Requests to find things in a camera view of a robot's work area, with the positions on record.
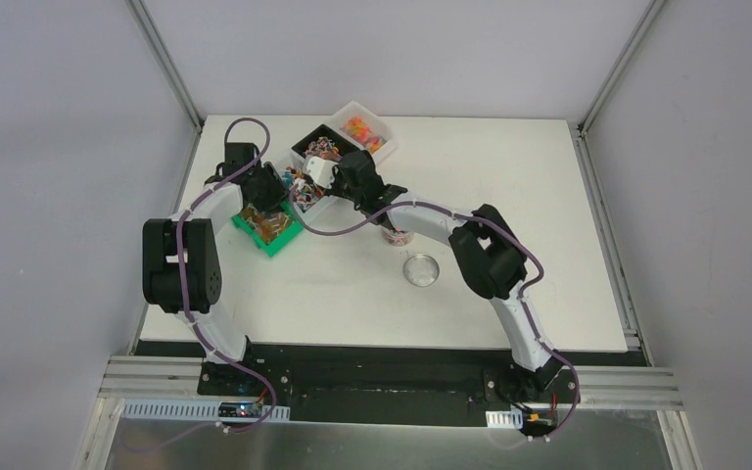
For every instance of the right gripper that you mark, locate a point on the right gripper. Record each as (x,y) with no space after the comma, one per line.
(334,187)

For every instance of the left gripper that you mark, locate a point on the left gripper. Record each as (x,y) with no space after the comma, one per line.
(277,197)

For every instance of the clear plastic jar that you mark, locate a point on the clear plastic jar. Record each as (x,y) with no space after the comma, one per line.
(397,238)

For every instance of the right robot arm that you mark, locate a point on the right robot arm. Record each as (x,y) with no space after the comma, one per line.
(491,260)

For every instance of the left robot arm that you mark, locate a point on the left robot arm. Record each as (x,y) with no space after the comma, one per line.
(180,268)

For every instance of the white lollipop bin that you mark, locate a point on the white lollipop bin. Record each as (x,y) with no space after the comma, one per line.
(309,201)

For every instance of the green candy bin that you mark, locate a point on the green candy bin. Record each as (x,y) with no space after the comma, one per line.
(270,231)

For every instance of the black lollipop bin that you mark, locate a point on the black lollipop bin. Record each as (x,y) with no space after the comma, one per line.
(323,142)

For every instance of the white gummy bin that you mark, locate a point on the white gummy bin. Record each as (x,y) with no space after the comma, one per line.
(365,129)

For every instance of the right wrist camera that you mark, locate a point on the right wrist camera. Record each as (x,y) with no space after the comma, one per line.
(320,171)

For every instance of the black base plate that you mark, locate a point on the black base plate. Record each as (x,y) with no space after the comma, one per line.
(394,386)

